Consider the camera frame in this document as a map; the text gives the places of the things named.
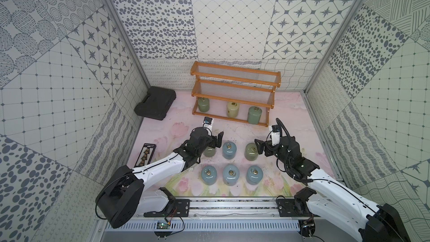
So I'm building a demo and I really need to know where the green canister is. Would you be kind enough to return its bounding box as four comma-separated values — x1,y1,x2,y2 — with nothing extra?
203,147,216,158
247,106,263,124
244,143,259,161
197,97,210,113

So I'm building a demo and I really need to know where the wooden three-tier shelf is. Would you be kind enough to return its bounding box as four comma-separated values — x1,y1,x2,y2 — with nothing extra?
190,61,281,127

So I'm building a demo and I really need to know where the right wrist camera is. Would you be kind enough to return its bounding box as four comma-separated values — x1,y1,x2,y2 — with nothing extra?
271,124,282,146

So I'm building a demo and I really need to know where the black plastic tool case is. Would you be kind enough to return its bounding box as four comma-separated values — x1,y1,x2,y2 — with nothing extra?
134,86,176,121

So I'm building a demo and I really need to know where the controller board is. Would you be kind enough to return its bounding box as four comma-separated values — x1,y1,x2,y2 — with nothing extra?
299,220,316,238
154,221,172,238

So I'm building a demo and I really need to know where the left controller board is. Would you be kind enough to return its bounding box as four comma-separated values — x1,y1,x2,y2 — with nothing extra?
154,221,172,238

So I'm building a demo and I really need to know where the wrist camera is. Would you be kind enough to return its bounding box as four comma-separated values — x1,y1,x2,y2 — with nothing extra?
203,117,213,128
271,124,282,146

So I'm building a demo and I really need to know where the blue canister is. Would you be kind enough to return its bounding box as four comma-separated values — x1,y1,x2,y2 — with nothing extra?
200,165,217,186
222,164,240,186
222,141,237,160
246,165,264,186

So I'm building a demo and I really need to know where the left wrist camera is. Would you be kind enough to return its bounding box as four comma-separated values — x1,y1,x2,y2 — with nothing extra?
203,117,213,128

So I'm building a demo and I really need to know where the right controller board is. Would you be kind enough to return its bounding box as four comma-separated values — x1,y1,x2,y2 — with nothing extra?
299,220,316,238

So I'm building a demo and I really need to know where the yellow-green canister bottom centre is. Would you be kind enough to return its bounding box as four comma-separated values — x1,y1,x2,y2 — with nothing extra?
227,102,240,118

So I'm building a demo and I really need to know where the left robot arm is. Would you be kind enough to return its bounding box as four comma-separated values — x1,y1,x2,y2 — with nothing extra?
95,127,224,229

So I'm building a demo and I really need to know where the aluminium mounting rail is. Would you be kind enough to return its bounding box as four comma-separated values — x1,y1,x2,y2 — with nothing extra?
95,196,316,221

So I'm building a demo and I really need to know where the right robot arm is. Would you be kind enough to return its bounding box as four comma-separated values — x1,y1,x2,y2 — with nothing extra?
255,119,410,242

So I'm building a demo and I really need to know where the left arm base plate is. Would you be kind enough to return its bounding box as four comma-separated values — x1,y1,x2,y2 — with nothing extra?
143,199,191,218

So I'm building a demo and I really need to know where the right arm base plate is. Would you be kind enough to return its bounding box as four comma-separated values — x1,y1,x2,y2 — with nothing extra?
275,196,311,217

